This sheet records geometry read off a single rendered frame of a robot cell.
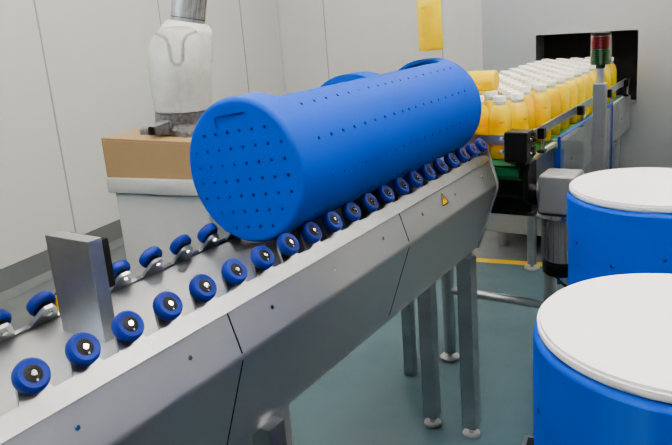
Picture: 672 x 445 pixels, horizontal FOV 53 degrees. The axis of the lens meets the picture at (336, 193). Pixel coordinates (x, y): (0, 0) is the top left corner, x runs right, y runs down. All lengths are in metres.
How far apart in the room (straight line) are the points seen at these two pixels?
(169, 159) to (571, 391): 1.28
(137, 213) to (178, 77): 0.38
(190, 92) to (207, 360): 0.89
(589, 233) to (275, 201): 0.55
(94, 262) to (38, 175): 3.42
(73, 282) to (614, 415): 0.74
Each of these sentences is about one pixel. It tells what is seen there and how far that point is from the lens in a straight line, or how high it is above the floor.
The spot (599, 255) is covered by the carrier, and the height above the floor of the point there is 0.94.
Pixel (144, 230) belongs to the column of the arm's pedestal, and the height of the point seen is 0.86.
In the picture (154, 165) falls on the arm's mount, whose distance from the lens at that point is 1.79.
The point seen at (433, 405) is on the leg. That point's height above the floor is 0.09.
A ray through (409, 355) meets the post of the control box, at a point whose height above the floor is 0.09.
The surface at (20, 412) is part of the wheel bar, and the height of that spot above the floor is 0.93.
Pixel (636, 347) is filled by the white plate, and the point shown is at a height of 1.04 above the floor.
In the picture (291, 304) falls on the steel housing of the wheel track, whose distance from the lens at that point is 1.23.
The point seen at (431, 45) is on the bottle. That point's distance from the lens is 1.93.
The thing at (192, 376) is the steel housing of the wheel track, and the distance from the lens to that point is 1.07.
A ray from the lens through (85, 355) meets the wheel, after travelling 0.95.
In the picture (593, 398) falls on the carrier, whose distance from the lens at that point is 0.66.
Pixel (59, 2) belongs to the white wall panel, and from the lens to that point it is 4.63.
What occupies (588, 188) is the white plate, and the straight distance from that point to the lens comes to 1.26.
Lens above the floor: 1.35
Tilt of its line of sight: 14 degrees down
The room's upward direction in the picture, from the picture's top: 5 degrees counter-clockwise
